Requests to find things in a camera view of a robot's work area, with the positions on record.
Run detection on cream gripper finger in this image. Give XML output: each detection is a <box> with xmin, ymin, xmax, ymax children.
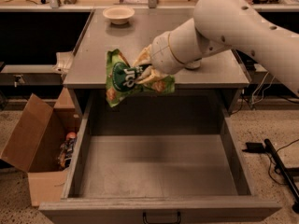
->
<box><xmin>133</xmin><ymin>45</ymin><xmax>151</xmax><ymax>67</ymax></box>
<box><xmin>135</xmin><ymin>66</ymin><xmax>167</xmax><ymax>84</ymax></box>

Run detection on green rice chip bag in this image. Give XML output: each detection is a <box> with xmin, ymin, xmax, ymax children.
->
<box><xmin>106</xmin><ymin>49</ymin><xmax>175</xmax><ymax>107</ymax></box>

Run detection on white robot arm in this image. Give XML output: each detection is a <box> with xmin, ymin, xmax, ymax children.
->
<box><xmin>135</xmin><ymin>0</ymin><xmax>299</xmax><ymax>93</ymax></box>

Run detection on grey cabinet counter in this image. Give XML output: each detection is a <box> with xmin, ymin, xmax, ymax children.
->
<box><xmin>64</xmin><ymin>7</ymin><xmax>250</xmax><ymax>114</ymax></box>

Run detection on open grey drawer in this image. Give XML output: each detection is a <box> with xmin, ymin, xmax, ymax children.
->
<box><xmin>39</xmin><ymin>90</ymin><xmax>280</xmax><ymax>224</ymax></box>

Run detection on white soda can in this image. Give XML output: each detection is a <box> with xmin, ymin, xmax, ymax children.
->
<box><xmin>185</xmin><ymin>60</ymin><xmax>201</xmax><ymax>70</ymax></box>

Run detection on white paper bowl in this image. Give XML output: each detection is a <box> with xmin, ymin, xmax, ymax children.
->
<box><xmin>103</xmin><ymin>7</ymin><xmax>135</xmax><ymax>25</ymax></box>

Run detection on snack packets in box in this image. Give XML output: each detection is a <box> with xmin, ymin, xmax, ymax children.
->
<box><xmin>57</xmin><ymin>132</ymin><xmax>77</xmax><ymax>170</ymax></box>

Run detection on black power adapter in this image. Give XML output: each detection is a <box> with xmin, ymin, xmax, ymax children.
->
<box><xmin>243</xmin><ymin>142</ymin><xmax>265</xmax><ymax>154</ymax></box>

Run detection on open cardboard box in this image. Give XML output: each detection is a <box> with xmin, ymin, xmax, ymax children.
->
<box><xmin>1</xmin><ymin>89</ymin><xmax>80</xmax><ymax>207</ymax></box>

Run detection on black metal stand leg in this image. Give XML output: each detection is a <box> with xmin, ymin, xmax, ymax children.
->
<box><xmin>264</xmin><ymin>139</ymin><xmax>299</xmax><ymax>214</ymax></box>

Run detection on black drawer handle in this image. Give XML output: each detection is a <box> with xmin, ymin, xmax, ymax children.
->
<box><xmin>142</xmin><ymin>212</ymin><xmax>181</xmax><ymax>224</ymax></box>

